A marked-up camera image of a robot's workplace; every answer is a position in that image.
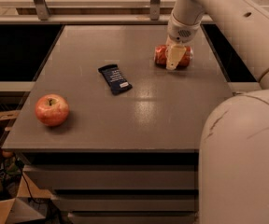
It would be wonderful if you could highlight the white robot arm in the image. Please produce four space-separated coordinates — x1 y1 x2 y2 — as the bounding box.
168 0 269 224

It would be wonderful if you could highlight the dark blue snack bar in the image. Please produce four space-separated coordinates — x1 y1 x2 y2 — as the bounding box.
98 64 133 95

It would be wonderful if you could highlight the red coke can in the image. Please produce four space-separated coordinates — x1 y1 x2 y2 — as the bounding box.
154 45 193 67

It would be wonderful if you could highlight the red apple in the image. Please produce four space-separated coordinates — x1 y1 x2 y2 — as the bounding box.
35 94 69 127

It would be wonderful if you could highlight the cardboard box lower left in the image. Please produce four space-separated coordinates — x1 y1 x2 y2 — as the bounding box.
0 174 51 224

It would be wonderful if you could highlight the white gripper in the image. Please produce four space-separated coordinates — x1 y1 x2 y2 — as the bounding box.
166 13 201 70

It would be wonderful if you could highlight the metal frame rail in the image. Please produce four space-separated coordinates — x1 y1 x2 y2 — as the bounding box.
0 0 217 26

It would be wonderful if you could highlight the grey drawer cabinet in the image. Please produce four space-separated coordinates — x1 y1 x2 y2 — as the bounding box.
4 24 238 224

